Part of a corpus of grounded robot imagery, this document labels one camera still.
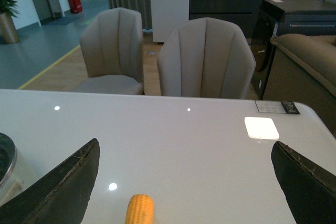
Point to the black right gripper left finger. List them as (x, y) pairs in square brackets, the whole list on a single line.
[(62, 195)]

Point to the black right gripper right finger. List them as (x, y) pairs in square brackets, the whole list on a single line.
[(309, 189)]

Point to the yellow corn cob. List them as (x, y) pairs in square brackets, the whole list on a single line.
[(140, 210)]

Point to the white electric cooking pot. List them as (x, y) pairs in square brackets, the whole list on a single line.
[(11, 185)]

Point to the table label sticker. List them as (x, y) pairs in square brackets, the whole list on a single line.
[(282, 107)]

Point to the brown sofa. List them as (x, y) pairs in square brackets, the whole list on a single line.
[(303, 70)]

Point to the left beige upholstered chair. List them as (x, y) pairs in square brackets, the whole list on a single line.
[(112, 49)]

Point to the beige upholstered chair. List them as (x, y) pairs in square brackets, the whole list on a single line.
[(206, 58), (112, 49)]

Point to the potted green plant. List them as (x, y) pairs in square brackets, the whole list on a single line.
[(8, 30)]

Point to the right beige upholstered chair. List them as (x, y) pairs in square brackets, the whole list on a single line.
[(206, 58)]

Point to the black washing machine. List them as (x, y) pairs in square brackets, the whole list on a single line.
[(279, 17)]

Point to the red fire extinguisher box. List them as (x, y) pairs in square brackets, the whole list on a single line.
[(75, 6)]

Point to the white cabinet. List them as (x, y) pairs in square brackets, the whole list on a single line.
[(167, 14)]

